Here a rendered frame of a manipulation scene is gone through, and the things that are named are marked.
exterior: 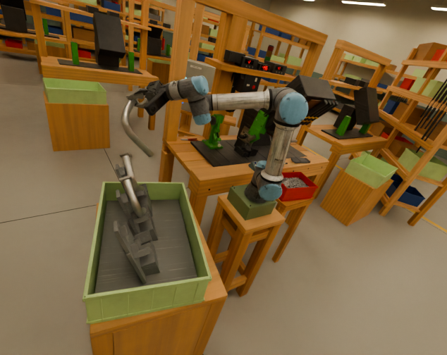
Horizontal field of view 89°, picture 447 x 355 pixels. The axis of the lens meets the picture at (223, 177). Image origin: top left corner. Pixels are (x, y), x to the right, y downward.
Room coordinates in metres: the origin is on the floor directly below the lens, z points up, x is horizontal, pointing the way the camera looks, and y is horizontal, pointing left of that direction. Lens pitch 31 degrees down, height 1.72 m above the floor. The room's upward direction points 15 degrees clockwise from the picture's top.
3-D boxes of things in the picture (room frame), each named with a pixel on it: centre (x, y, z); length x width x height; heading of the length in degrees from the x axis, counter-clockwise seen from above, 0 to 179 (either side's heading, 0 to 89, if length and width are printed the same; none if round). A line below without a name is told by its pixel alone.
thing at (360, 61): (9.89, -4.35, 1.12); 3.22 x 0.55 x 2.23; 43
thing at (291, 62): (7.90, -0.69, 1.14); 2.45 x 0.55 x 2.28; 133
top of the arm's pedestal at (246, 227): (1.18, -0.22, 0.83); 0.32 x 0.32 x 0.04; 39
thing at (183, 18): (2.22, 0.00, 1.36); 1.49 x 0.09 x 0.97; 131
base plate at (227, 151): (1.99, -0.20, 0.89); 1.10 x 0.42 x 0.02; 131
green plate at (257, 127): (1.90, -0.18, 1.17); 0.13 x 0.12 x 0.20; 131
